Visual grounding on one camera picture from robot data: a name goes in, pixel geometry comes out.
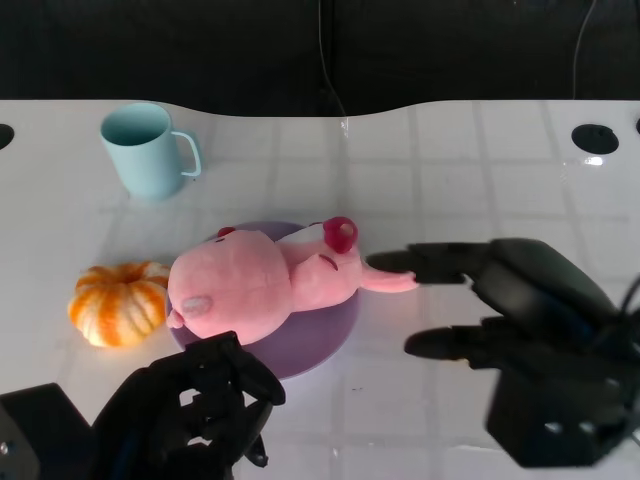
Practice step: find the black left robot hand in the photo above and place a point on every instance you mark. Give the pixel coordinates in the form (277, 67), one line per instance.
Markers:
(160, 415)

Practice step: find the pink plush doll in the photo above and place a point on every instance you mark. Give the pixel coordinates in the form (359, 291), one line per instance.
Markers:
(240, 285)

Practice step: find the black table grommet hole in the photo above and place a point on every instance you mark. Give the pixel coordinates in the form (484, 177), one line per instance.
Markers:
(595, 138)
(5, 136)

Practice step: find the orange white striped pumpkin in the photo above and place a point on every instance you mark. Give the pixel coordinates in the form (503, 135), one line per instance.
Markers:
(117, 307)

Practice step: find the light blue mug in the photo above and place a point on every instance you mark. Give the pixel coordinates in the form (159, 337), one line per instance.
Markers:
(142, 162)

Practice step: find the lavender round plate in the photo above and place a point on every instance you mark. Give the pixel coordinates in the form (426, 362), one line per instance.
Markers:
(312, 345)

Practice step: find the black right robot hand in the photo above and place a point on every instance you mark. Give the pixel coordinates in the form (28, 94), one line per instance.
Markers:
(545, 310)

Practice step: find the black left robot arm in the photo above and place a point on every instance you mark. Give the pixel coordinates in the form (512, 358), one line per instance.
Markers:
(45, 435)

